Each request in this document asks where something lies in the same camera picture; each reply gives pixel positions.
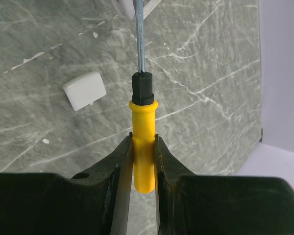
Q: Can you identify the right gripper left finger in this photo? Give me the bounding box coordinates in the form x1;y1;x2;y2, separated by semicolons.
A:
0;135;133;235

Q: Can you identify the yellow handled screwdriver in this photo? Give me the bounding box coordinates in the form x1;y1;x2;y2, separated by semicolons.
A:
129;0;158;193

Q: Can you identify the white remote control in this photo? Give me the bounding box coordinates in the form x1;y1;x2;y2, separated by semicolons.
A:
111;0;161;20

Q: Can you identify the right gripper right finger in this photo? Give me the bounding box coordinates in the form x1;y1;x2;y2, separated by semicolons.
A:
154;136;294;235

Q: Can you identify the white battery cover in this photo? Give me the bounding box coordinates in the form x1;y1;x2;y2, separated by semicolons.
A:
62;71;106;111

